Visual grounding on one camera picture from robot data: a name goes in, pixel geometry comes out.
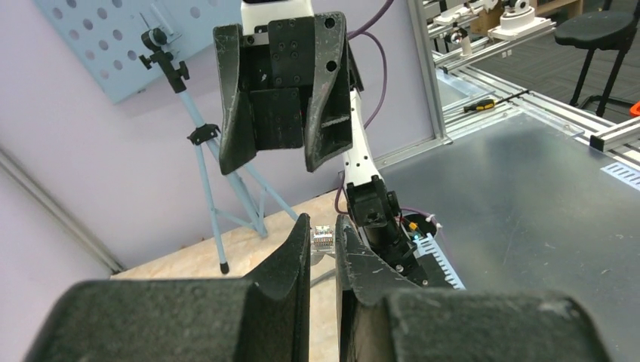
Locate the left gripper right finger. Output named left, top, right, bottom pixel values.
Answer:
left=335, top=216, right=611, bottom=361

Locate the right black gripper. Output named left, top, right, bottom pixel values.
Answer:
left=214, top=11, right=352, bottom=176

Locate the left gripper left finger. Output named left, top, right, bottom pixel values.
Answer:
left=26, top=213, right=310, bottom=361

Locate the grey ethernet cable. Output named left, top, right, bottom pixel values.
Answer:
left=309, top=225, right=337, bottom=290

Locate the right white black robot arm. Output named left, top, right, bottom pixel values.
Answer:
left=213, top=1, right=427, bottom=287

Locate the light blue tripod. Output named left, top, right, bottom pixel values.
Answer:
left=139, top=28, right=298, bottom=275

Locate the light blue perforated panel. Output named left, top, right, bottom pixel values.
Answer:
left=35, top=0, right=242, bottom=104

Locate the black round stool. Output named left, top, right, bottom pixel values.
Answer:
left=554, top=10, right=639, bottom=117

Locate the yellow handled screwdriver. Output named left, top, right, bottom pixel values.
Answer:
left=463, top=90, right=529, bottom=113

